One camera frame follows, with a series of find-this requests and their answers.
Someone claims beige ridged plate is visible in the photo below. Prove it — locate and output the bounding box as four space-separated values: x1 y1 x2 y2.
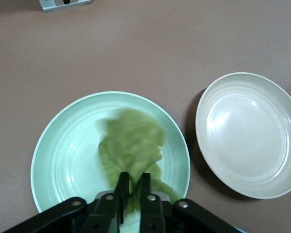
195 72 291 200

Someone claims silver metal bracket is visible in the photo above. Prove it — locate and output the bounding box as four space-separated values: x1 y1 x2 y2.
39 0 92 13

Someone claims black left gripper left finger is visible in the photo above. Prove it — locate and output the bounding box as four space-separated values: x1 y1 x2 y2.
2 171 131 233

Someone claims mint green ridged plate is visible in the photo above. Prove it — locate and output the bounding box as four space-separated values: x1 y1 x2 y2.
30 91 191 233

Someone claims green lettuce leaf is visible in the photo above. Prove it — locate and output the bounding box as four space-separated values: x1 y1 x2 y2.
97 108 179 216

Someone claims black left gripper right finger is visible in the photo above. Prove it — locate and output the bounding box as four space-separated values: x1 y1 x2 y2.
139 172 238 233

